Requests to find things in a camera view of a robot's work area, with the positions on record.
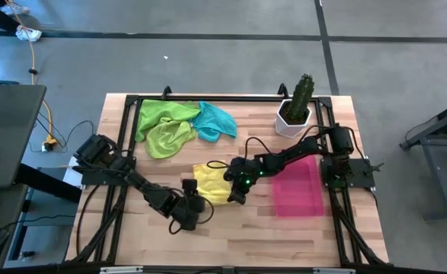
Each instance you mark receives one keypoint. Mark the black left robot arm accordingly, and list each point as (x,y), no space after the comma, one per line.
(139,182)

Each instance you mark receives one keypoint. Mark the grey metal stand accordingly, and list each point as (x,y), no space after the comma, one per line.
(438,171)

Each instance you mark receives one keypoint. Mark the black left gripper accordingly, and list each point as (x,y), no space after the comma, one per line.
(189,213)

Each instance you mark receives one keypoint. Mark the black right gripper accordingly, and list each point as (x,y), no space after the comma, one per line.
(242,173)

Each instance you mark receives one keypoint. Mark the bright green microfiber towel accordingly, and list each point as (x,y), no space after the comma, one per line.
(158,110)

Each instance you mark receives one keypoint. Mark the pink plastic basket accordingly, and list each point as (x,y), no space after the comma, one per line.
(299,190)

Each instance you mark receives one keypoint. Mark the black metal table frame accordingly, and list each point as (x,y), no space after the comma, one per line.
(227,98)

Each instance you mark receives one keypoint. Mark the teal microfiber towel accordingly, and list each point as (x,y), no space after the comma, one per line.
(215,122)

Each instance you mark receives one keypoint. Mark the green cactus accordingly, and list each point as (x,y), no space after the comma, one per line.
(302,97)

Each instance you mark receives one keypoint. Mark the black desk leg beam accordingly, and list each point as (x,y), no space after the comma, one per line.
(48,182)

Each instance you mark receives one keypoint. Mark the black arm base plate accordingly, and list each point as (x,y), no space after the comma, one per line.
(90,179)
(360,177)

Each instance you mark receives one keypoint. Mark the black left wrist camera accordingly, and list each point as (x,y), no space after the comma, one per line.
(189,186)

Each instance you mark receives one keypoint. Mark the white hexagonal planter pot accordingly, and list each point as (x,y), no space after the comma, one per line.
(289,129)

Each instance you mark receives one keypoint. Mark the yellow power plug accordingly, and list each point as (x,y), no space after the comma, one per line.
(48,144)

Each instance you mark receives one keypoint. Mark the lime green microfiber towel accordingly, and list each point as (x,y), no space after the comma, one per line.
(168,141)

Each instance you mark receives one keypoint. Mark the silver metal bracket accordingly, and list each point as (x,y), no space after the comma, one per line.
(333,271)
(121,269)

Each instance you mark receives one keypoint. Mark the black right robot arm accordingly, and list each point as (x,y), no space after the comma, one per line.
(303,150)

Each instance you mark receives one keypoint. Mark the person's white shoe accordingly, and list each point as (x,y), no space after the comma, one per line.
(29,34)
(15,8)

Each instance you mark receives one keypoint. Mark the yellow microfiber towel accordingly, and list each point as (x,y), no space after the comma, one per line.
(211,182)

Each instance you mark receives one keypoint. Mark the dark grey desk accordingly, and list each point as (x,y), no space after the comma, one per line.
(10,129)

